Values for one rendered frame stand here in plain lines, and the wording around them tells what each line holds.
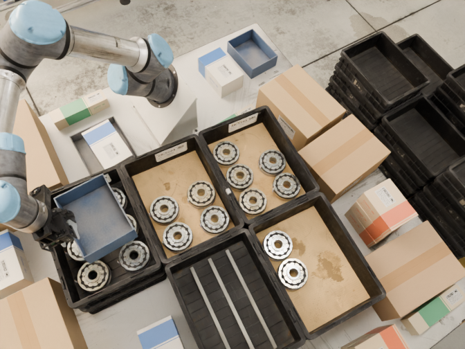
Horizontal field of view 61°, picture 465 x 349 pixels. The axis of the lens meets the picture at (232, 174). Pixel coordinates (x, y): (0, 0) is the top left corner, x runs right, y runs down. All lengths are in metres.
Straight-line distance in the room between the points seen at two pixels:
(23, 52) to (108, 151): 0.60
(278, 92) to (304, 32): 1.51
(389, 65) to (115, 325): 1.90
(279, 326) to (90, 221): 0.69
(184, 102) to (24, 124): 0.60
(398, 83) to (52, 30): 1.80
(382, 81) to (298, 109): 0.81
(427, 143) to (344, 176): 0.91
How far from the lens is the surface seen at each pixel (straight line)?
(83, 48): 1.25
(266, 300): 1.39
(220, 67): 1.83
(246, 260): 1.41
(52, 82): 2.97
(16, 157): 0.94
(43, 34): 1.14
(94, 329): 1.56
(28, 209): 0.92
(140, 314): 1.53
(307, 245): 1.45
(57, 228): 1.04
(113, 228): 1.21
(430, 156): 2.36
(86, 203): 1.26
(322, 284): 1.44
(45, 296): 1.45
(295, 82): 1.73
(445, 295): 1.68
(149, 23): 3.16
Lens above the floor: 2.20
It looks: 65 degrees down
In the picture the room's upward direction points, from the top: 7 degrees clockwise
